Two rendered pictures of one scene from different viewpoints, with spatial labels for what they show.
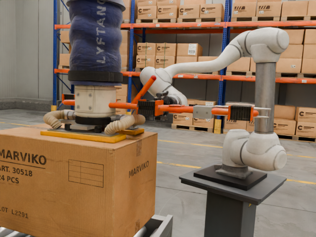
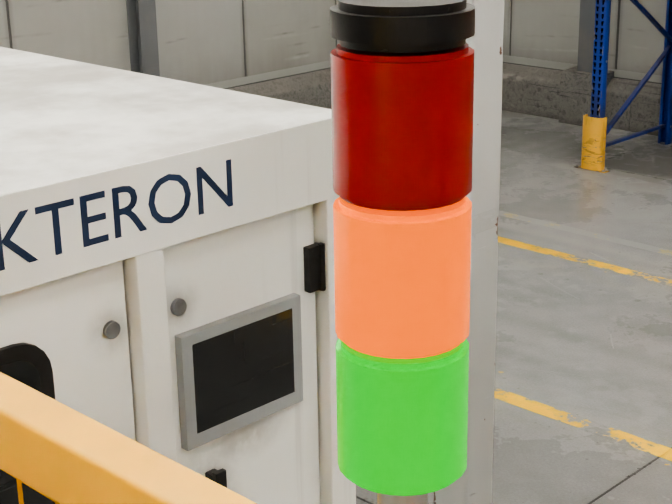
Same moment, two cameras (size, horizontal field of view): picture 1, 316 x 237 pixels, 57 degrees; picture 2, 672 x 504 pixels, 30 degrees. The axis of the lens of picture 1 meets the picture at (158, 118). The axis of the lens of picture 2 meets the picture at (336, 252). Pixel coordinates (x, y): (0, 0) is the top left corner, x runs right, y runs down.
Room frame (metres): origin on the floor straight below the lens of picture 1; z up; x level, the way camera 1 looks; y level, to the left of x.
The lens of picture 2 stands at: (0.75, 1.17, 2.39)
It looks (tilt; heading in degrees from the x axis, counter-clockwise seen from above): 18 degrees down; 27
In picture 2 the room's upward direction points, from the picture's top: 1 degrees counter-clockwise
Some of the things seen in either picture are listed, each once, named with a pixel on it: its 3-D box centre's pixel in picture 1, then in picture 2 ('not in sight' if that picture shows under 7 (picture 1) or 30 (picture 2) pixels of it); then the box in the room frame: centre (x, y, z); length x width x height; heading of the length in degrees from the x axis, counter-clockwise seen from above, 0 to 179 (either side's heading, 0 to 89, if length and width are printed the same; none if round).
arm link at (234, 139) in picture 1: (237, 146); not in sight; (1.75, -0.49, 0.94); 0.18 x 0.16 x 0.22; 32
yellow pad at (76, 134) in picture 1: (82, 131); not in sight; (1.15, 0.30, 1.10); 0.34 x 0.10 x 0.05; 71
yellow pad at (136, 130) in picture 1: (106, 125); not in sight; (1.33, 0.24, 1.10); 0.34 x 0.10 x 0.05; 71
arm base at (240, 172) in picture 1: (231, 168); not in sight; (1.76, -0.47, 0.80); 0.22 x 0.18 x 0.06; 56
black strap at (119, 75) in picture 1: (96, 76); not in sight; (1.25, 0.27, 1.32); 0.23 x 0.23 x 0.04
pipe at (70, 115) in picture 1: (95, 119); not in sight; (1.24, 0.27, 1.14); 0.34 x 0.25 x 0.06; 71
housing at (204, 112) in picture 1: (203, 112); not in sight; (1.09, -0.17, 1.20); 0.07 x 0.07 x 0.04; 71
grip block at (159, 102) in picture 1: (150, 106); not in sight; (1.16, 0.03, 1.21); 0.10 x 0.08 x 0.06; 161
